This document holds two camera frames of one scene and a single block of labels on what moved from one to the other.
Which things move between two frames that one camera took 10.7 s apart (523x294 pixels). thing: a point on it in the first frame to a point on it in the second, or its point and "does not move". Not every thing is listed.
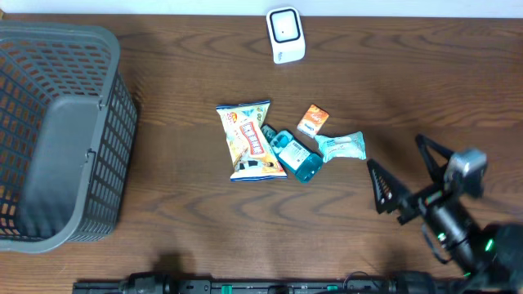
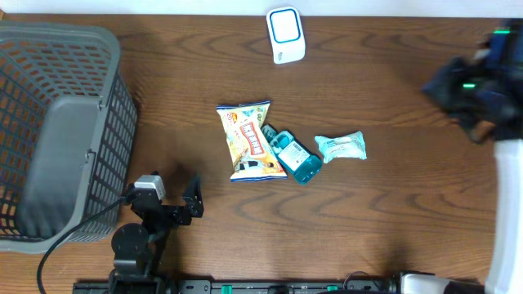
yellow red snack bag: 254,157 does not move
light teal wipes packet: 342,145 does not move
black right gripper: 404,194 to 441,88
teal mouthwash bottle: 305,163 does not move
